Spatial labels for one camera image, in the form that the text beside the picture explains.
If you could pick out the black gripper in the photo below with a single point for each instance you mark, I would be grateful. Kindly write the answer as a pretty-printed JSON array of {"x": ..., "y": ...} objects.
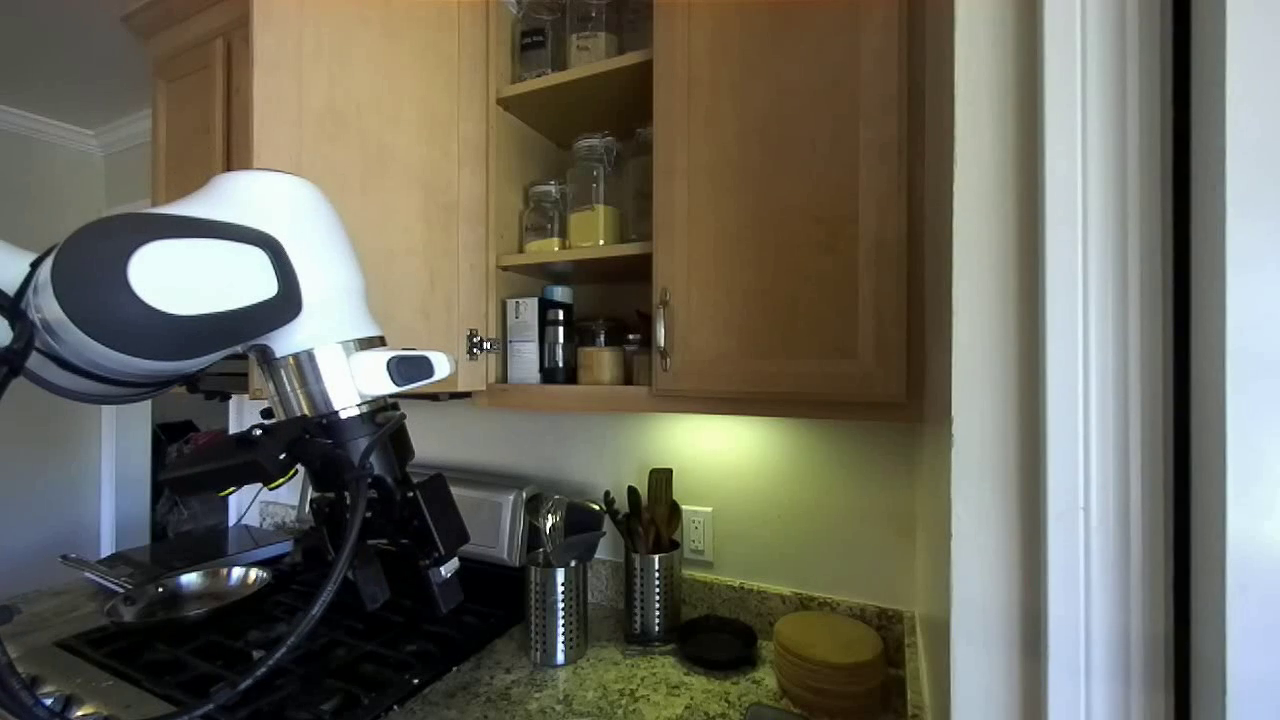
[{"x": 364, "y": 481}]

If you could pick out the light wooden cabinet door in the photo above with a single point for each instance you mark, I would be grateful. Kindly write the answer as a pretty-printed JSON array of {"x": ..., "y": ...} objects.
[
  {"x": 787, "y": 200},
  {"x": 374, "y": 162}
]

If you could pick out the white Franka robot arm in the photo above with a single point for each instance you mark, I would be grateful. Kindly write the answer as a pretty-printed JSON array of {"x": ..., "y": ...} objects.
[{"x": 200, "y": 280}]

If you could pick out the steel and black stove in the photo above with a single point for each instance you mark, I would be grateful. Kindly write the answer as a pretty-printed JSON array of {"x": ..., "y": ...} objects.
[{"x": 334, "y": 666}]

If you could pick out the steel utensil holder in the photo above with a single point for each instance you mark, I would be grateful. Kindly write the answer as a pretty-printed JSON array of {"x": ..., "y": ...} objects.
[
  {"x": 655, "y": 601},
  {"x": 556, "y": 615}
]

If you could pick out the black nylon turner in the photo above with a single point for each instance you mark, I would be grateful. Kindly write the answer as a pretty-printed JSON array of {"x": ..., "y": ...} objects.
[{"x": 614, "y": 521}]

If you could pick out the wooden spatula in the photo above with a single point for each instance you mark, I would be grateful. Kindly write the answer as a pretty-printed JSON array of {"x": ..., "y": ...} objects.
[{"x": 663, "y": 507}]

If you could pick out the white cardboard box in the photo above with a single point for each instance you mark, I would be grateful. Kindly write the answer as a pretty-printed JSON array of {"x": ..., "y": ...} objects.
[{"x": 521, "y": 340}]

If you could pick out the round wooden container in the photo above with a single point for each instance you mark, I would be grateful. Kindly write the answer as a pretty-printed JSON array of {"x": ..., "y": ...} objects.
[{"x": 603, "y": 367}]

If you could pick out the black round dish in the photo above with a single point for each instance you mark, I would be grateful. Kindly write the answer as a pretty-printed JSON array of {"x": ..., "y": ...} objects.
[{"x": 716, "y": 647}]

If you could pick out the small brown jar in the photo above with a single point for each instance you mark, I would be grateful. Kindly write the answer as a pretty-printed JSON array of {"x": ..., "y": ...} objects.
[{"x": 637, "y": 363}]

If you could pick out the small glass jar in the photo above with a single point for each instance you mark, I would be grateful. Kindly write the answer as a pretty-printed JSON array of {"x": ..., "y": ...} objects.
[{"x": 543, "y": 223}]

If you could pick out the glass jar yellow contents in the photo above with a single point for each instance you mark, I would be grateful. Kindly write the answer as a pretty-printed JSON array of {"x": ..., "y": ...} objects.
[{"x": 594, "y": 223}]

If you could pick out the clear glass storage jar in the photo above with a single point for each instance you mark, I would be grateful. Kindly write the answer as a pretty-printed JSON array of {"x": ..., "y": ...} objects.
[
  {"x": 539, "y": 41},
  {"x": 591, "y": 36}
]

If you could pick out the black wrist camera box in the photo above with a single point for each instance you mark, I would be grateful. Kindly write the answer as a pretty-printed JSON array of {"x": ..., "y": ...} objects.
[{"x": 442, "y": 517}]

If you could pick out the white wall outlet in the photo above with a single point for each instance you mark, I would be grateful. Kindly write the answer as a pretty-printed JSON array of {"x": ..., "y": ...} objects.
[{"x": 697, "y": 533}]

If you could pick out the small wooden wall cabinet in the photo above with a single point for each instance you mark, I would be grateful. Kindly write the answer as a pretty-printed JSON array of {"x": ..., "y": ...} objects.
[{"x": 195, "y": 120}]

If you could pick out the wooden wall cabinet with shelves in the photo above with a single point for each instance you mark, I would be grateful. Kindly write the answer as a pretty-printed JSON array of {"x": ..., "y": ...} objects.
[{"x": 583, "y": 98}]

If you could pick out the white door frame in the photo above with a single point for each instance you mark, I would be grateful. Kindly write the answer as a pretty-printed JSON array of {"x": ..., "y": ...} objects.
[{"x": 1104, "y": 363}]

